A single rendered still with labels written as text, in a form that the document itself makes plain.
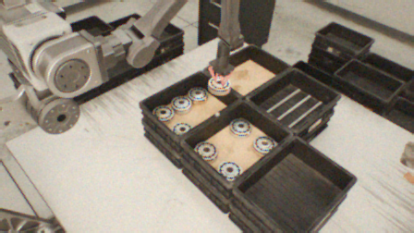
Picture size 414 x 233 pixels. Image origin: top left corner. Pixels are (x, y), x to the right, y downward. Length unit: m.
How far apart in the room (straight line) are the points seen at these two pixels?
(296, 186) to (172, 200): 0.52
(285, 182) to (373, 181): 0.49
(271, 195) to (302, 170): 0.20
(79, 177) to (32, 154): 0.28
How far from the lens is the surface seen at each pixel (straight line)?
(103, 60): 0.86
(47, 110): 1.17
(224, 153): 1.43
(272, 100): 1.72
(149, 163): 1.56
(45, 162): 1.69
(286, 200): 1.35
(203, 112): 1.60
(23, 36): 0.88
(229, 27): 1.24
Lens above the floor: 1.94
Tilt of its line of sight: 45 degrees down
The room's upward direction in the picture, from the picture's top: 3 degrees clockwise
